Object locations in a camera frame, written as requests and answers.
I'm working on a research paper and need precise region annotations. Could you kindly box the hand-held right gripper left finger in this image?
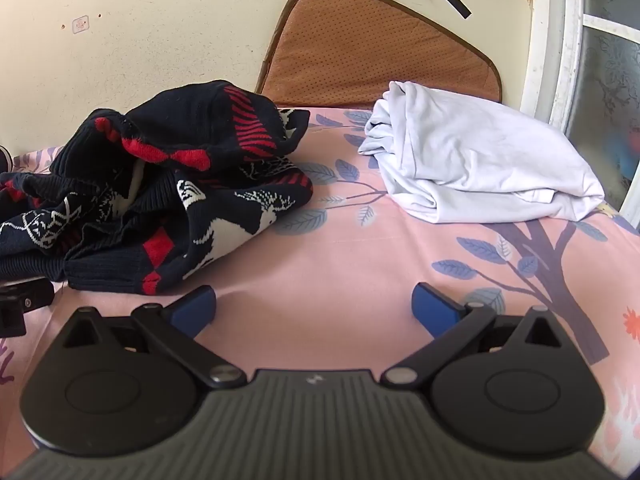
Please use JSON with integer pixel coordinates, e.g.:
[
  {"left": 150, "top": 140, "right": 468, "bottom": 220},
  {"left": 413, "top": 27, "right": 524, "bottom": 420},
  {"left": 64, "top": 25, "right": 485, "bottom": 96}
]
[{"left": 62, "top": 285, "right": 247, "bottom": 389}]

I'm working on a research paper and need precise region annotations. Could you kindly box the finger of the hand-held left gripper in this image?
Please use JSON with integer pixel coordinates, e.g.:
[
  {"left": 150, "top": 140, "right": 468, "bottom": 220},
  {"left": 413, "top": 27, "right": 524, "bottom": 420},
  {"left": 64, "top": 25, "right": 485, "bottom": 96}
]
[{"left": 0, "top": 280, "right": 55, "bottom": 337}]

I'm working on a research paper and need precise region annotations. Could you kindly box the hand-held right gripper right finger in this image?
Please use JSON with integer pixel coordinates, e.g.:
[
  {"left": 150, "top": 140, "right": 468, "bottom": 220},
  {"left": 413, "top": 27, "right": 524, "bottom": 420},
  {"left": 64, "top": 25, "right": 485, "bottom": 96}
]
[{"left": 381, "top": 282, "right": 571, "bottom": 390}]

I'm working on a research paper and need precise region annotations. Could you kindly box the navy reindeer knit sweater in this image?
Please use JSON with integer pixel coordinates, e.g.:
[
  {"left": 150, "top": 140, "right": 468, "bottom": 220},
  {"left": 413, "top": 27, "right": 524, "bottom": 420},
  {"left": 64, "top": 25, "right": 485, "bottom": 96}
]
[{"left": 0, "top": 79, "right": 315, "bottom": 296}]

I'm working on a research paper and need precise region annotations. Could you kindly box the pink floral bed sheet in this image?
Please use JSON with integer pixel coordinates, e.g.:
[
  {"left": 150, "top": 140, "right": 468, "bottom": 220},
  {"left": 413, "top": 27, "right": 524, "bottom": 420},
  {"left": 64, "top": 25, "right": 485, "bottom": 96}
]
[{"left": 0, "top": 105, "right": 640, "bottom": 463}]

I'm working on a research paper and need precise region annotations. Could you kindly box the white folded shirt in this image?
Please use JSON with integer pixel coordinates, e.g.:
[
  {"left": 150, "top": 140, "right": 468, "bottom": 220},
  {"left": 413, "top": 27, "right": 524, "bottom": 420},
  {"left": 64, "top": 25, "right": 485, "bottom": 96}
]
[{"left": 357, "top": 80, "right": 607, "bottom": 224}]

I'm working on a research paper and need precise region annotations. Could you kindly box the brown perforated cushion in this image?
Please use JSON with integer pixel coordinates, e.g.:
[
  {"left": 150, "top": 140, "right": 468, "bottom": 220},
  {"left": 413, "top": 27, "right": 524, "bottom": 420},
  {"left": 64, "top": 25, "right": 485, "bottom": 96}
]
[{"left": 255, "top": 0, "right": 502, "bottom": 110}]

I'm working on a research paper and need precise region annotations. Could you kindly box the white framed frosted window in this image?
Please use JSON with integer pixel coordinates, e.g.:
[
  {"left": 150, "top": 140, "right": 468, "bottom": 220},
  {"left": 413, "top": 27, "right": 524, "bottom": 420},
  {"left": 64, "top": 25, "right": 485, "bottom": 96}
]
[{"left": 519, "top": 0, "right": 640, "bottom": 217}]

